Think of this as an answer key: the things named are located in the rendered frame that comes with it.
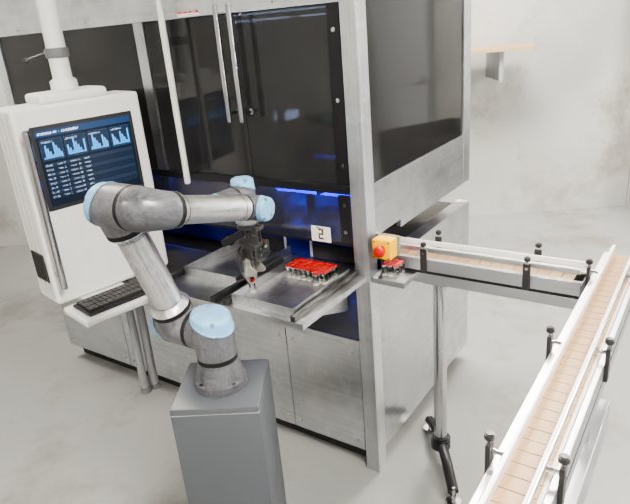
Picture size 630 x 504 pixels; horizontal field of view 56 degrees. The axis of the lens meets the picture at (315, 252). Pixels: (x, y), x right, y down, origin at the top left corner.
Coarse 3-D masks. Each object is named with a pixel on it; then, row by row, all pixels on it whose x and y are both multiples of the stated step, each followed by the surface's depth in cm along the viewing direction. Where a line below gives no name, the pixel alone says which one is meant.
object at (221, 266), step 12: (216, 252) 242; (228, 252) 248; (276, 252) 244; (288, 252) 240; (192, 264) 232; (204, 264) 237; (216, 264) 237; (228, 264) 236; (264, 264) 228; (204, 276) 224; (216, 276) 220; (228, 276) 216; (240, 276) 217
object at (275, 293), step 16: (272, 272) 219; (240, 288) 205; (256, 288) 212; (272, 288) 211; (288, 288) 210; (304, 288) 209; (320, 288) 200; (240, 304) 201; (256, 304) 196; (272, 304) 192; (288, 304) 198; (304, 304) 193
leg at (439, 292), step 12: (444, 288) 217; (444, 300) 218; (444, 312) 220; (444, 324) 222; (444, 336) 224; (444, 348) 226; (444, 360) 228; (444, 372) 229; (444, 384) 231; (444, 396) 233; (444, 408) 235; (444, 420) 237; (444, 432) 240
